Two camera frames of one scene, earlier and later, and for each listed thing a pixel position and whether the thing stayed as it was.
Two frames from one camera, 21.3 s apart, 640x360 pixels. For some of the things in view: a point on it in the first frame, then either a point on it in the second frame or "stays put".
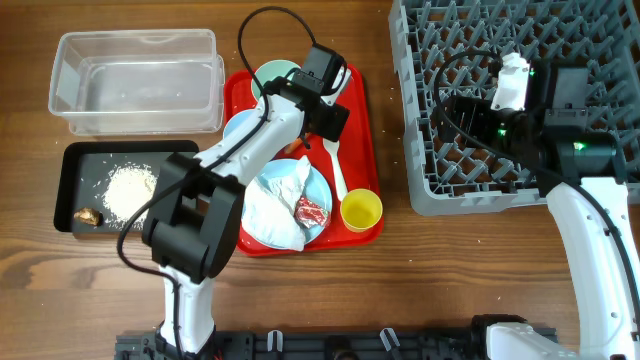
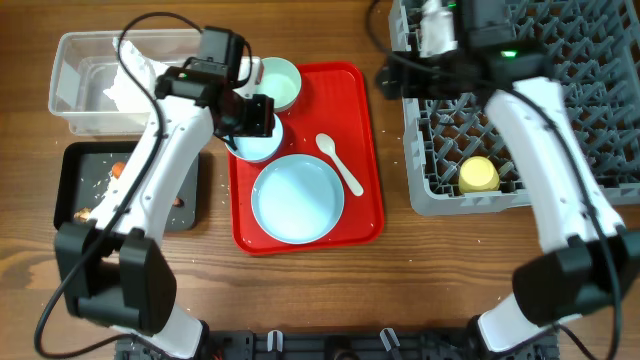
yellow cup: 361,210 → 478,174
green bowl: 268,72 stays put
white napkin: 269,210 → 128,95
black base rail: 313,345 stays put
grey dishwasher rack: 449,48 stays put
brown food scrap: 90,216 stays put
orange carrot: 293,145 → 117,168
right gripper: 451,118 → 392,80
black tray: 104,184 stays put
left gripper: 337,122 → 262,121
